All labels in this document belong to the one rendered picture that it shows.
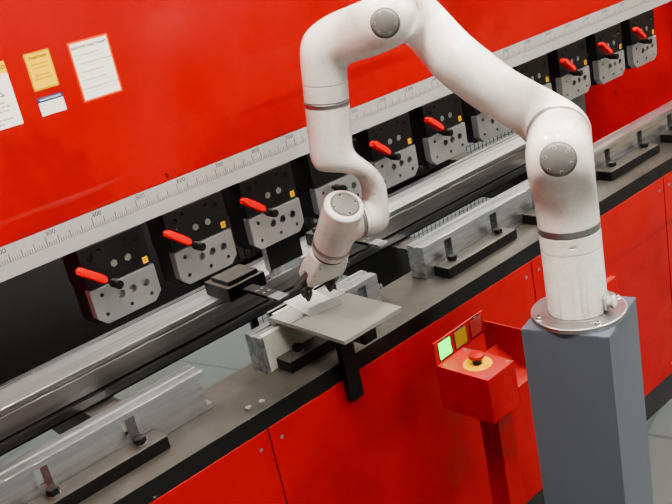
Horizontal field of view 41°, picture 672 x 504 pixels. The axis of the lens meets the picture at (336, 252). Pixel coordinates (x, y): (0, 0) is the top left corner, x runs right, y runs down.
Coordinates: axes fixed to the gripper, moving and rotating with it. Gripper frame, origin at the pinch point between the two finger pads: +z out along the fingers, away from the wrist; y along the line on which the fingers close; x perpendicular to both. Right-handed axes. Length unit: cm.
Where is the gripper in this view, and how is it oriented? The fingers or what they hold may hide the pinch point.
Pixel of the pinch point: (317, 287)
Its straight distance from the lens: 207.3
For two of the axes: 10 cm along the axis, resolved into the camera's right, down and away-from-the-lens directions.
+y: -8.3, 3.5, -4.4
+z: -1.9, 5.7, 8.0
